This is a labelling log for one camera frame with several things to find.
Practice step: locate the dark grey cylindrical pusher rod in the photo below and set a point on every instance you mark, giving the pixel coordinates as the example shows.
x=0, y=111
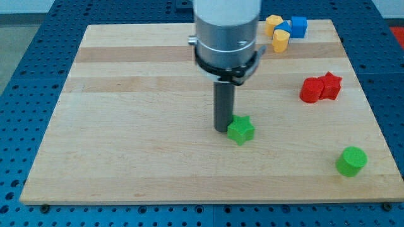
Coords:
x=223, y=103

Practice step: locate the green star block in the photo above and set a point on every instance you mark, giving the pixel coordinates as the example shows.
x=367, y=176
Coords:
x=240, y=130

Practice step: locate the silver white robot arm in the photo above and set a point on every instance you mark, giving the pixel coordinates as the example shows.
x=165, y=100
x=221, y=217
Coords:
x=225, y=49

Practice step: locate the red star block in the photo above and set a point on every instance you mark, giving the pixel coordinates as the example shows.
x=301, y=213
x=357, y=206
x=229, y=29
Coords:
x=332, y=86

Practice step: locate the yellow heart block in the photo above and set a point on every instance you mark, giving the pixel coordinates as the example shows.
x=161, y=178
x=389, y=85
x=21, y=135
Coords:
x=280, y=40

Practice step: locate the yellow hexagon block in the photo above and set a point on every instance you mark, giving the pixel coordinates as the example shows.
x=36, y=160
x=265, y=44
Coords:
x=271, y=22

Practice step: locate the red cylinder block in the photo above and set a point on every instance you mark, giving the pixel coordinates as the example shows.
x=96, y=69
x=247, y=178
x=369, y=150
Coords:
x=311, y=90

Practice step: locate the blue triangle block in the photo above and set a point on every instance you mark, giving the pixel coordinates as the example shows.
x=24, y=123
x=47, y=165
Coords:
x=283, y=26

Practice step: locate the wooden board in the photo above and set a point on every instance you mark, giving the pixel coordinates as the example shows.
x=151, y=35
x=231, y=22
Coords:
x=134, y=125

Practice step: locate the blue cube block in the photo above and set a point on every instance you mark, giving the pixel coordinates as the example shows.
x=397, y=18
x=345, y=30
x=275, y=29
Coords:
x=298, y=26

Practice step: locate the green cylinder block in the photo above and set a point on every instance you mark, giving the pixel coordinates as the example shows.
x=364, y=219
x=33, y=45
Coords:
x=351, y=161

